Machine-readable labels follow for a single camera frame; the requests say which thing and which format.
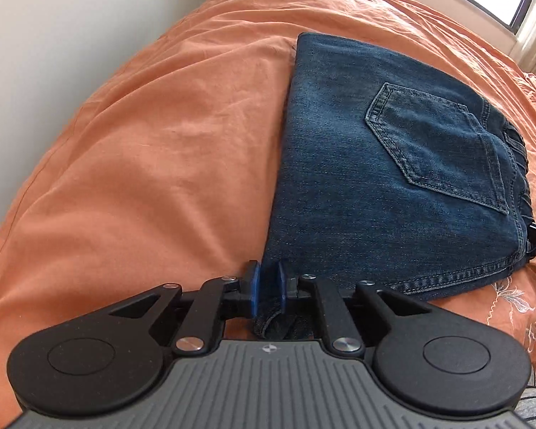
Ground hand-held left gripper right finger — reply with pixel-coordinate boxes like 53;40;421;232
274;261;430;354

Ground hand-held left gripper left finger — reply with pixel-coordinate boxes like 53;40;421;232
109;259;262;355

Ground blue denim pants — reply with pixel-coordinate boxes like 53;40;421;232
253;31;536;339

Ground orange bed cover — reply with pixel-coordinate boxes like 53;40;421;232
0;0;536;412

